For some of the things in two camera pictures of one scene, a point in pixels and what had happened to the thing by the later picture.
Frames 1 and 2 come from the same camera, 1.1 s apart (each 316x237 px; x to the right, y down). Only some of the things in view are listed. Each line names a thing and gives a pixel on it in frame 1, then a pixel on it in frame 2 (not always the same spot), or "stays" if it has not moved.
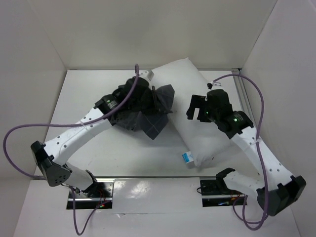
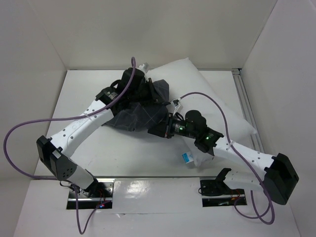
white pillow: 205,142 stays
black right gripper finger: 197,101 → 160,130
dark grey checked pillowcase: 150,115 stays
